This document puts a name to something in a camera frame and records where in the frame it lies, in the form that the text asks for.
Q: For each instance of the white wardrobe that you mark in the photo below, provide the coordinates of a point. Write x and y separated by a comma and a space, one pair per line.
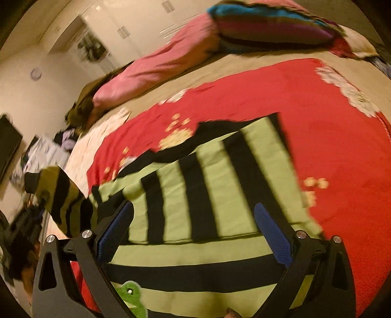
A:
137, 18

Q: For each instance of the round white wall fixture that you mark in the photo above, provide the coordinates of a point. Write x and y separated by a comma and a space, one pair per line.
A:
35, 73

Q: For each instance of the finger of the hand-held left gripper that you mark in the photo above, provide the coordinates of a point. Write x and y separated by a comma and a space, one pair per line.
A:
38, 209

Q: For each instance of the blue patterned cloth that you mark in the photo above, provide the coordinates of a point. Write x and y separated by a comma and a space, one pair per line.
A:
381, 67

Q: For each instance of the white pillow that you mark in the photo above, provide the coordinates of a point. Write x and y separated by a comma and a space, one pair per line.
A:
360, 39

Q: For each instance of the pink duvet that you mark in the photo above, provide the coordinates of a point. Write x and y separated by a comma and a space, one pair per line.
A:
158, 64

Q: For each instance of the green black striped sweater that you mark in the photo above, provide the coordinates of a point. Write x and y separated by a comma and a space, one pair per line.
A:
220, 189

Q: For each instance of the hanging dark clothes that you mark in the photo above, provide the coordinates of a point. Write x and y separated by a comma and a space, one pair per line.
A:
91, 47

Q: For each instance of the multicolour striped pillow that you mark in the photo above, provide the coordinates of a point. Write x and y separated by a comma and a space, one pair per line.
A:
268, 27

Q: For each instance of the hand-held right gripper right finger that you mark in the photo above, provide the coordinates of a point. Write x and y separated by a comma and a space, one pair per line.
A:
275, 241

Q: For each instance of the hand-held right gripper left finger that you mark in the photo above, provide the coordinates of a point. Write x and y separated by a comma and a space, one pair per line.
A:
116, 232

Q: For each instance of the bed with beige sheet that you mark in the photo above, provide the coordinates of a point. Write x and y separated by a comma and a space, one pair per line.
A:
244, 61

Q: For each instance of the brown blanket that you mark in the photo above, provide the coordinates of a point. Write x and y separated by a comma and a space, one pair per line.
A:
82, 107

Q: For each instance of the pile of clothes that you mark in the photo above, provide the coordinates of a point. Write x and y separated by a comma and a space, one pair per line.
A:
65, 137

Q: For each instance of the white drawer unit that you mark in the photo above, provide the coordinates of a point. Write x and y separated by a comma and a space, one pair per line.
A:
45, 153

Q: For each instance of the dark flat screen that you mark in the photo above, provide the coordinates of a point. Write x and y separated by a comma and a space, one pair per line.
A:
7, 146

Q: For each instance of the red floral blanket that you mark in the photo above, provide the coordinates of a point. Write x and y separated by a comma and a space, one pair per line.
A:
305, 91

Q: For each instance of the red lace cloth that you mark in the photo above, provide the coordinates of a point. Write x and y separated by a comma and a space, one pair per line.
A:
340, 47

